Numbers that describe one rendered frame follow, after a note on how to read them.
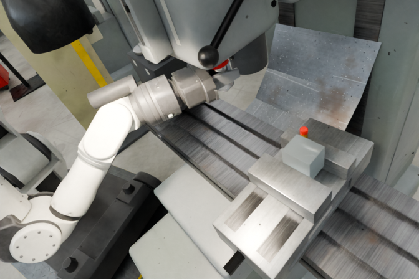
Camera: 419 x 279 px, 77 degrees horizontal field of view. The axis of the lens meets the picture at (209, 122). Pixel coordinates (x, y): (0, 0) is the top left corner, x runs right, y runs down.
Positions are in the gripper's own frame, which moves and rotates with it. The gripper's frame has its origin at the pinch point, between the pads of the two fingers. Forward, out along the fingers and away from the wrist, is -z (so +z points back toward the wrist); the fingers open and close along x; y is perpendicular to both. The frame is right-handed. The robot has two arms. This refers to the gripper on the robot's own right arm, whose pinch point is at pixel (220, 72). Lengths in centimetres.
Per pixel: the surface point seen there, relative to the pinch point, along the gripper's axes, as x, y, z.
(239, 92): 144, 123, -52
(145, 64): 32.4, 6.9, 13.9
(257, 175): -17.2, 14.4, 2.9
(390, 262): -37.9, 25.2, -10.1
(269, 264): -31.0, 18.4, 9.1
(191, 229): -10.2, 33.6, 21.2
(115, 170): 77, 84, 60
